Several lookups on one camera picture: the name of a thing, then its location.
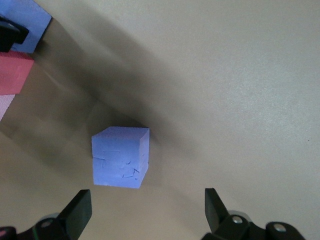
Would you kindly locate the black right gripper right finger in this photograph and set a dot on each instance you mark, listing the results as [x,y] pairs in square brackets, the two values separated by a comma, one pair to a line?
[216,212]

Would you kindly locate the purple foam cube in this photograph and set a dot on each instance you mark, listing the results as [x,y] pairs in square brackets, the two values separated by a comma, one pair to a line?
[117,160]
[32,20]

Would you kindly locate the pink foam cube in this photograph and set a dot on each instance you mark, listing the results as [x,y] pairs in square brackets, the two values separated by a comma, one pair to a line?
[4,105]

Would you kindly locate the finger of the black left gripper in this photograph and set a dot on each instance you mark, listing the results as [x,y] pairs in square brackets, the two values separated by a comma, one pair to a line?
[10,37]

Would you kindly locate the brown paper table cover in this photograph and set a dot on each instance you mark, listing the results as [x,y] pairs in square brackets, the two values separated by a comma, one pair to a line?
[225,87]

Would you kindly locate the red foam cube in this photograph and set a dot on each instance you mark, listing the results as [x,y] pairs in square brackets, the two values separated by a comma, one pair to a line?
[12,72]

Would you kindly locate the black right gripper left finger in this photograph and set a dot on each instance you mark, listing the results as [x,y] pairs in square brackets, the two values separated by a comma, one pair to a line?
[77,215]

